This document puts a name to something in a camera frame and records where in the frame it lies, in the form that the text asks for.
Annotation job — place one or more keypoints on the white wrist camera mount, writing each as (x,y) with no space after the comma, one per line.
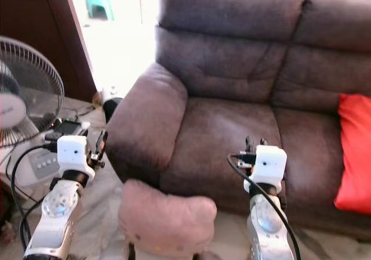
(72,155)
(269,164)

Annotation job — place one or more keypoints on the teal plastic chair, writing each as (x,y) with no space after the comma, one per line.
(98,3)

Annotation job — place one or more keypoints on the white table fan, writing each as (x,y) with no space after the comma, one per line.
(14,109)

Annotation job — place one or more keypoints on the black and white speaker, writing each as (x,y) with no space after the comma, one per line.
(111,108)

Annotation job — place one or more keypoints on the dark brown furniture piece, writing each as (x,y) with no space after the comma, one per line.
(4,208)

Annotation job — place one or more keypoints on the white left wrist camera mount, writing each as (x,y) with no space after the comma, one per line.
(72,155)

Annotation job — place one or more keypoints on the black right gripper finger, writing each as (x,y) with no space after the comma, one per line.
(263,142)
(249,143)

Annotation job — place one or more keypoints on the brown fabric sofa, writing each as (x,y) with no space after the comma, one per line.
(226,126)

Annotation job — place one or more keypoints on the dark wooden door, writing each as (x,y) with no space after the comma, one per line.
(35,10)

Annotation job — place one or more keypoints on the red pillow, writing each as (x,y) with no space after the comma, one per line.
(356,155)

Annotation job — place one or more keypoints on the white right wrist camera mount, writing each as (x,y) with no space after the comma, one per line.
(269,164)

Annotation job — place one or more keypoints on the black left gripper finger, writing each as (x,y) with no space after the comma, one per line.
(104,139)

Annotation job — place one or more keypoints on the black handheld game device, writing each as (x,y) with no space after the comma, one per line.
(65,129)

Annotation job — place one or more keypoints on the pink plush pillow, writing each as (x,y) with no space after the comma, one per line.
(165,222)

